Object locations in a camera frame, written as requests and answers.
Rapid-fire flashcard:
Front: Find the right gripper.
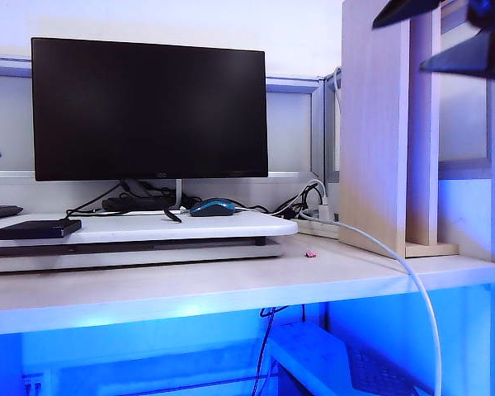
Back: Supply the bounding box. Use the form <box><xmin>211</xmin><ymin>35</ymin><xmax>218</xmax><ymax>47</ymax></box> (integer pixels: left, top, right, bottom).
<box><xmin>371</xmin><ymin>0</ymin><xmax>495</xmax><ymax>82</ymax></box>

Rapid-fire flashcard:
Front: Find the black portable hard drive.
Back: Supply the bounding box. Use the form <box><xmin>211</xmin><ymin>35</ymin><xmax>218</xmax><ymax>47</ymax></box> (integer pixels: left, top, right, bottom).
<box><xmin>0</xmin><ymin>219</ymin><xmax>83</xmax><ymax>242</ymax></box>

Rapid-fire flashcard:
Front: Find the black keyboard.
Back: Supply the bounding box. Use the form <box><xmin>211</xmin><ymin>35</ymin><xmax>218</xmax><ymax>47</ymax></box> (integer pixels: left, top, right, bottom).
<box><xmin>0</xmin><ymin>205</ymin><xmax>25</xmax><ymax>223</ymax></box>

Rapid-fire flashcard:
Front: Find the grey cubicle partition panel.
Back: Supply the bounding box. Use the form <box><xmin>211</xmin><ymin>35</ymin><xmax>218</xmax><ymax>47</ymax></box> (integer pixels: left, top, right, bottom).
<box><xmin>0</xmin><ymin>55</ymin><xmax>343</xmax><ymax>207</ymax></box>
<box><xmin>436</xmin><ymin>0</ymin><xmax>495</xmax><ymax>265</ymax></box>

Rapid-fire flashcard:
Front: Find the light wooden desk shelf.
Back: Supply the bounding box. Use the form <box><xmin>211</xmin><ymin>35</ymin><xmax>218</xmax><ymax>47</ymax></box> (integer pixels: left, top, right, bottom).
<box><xmin>338</xmin><ymin>0</ymin><xmax>461</xmax><ymax>259</ymax></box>

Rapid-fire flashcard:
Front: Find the black power adapter brick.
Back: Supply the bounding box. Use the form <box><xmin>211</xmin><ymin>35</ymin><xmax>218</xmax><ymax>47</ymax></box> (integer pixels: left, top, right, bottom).
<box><xmin>101</xmin><ymin>196</ymin><xmax>170</xmax><ymax>211</ymax></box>

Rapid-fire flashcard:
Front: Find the black computer monitor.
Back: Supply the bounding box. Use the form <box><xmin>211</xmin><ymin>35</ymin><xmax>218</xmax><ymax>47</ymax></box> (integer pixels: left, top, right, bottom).
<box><xmin>31</xmin><ymin>36</ymin><xmax>270</xmax><ymax>182</ymax></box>

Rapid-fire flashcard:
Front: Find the white desk riser platform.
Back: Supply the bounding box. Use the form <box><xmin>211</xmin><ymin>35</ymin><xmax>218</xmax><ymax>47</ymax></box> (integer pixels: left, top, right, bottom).
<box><xmin>0</xmin><ymin>210</ymin><xmax>300</xmax><ymax>248</ymax></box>

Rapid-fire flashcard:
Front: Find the silver monitor stand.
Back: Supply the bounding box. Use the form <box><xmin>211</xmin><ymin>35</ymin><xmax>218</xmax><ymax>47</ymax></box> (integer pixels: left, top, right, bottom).
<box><xmin>164</xmin><ymin>177</ymin><xmax>191</xmax><ymax>214</ymax></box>

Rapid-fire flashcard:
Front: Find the white power strip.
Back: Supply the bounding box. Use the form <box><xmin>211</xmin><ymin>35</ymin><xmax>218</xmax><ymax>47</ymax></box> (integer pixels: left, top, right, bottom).
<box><xmin>299</xmin><ymin>208</ymin><xmax>342</xmax><ymax>239</ymax></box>

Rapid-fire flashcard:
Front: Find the blue computer mouse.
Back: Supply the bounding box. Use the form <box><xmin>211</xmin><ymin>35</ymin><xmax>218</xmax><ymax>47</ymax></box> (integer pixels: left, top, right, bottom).
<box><xmin>189</xmin><ymin>197</ymin><xmax>237</xmax><ymax>219</ymax></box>

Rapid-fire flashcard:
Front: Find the white computer case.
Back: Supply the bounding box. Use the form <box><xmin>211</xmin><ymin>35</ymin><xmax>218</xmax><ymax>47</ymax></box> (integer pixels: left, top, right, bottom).
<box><xmin>267</xmin><ymin>323</ymin><xmax>434</xmax><ymax>396</ymax></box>

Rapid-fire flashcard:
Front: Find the black adapter cable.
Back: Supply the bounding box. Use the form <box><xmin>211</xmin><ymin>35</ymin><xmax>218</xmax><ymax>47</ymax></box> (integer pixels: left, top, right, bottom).
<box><xmin>64</xmin><ymin>181</ymin><xmax>127</xmax><ymax>218</ymax></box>

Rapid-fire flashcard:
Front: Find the black power cable bundle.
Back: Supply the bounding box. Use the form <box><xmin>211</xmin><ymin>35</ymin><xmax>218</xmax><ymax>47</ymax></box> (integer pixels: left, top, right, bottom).
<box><xmin>237</xmin><ymin>183</ymin><xmax>327</xmax><ymax>220</ymax></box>

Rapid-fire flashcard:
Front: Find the white wall socket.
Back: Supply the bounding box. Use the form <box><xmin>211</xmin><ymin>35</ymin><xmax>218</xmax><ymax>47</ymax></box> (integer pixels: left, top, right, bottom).
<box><xmin>22</xmin><ymin>373</ymin><xmax>45</xmax><ymax>396</ymax></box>

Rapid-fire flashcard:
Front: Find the thick white cable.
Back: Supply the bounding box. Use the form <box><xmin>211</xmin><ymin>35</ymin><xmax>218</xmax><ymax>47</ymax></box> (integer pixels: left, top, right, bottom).
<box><xmin>340</xmin><ymin>222</ymin><xmax>443</xmax><ymax>396</ymax></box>

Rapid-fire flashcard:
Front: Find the thin blue cable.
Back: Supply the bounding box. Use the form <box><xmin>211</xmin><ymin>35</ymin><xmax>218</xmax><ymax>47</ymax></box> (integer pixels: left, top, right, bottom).
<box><xmin>249</xmin><ymin>307</ymin><xmax>274</xmax><ymax>396</ymax></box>

